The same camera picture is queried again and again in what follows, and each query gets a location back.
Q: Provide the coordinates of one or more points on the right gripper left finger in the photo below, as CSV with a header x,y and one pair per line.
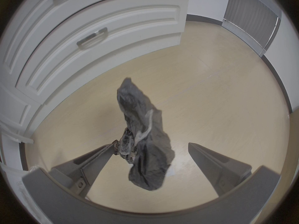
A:
x,y
86,169

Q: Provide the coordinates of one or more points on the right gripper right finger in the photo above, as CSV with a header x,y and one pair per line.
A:
x,y
217,169

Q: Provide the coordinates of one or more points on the black plastic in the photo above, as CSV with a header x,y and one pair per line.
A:
x,y
149,153

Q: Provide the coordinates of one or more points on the clear printed wrapper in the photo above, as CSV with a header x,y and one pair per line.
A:
x,y
126,146

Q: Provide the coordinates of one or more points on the white wardrobe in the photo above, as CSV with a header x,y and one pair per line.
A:
x,y
93,31

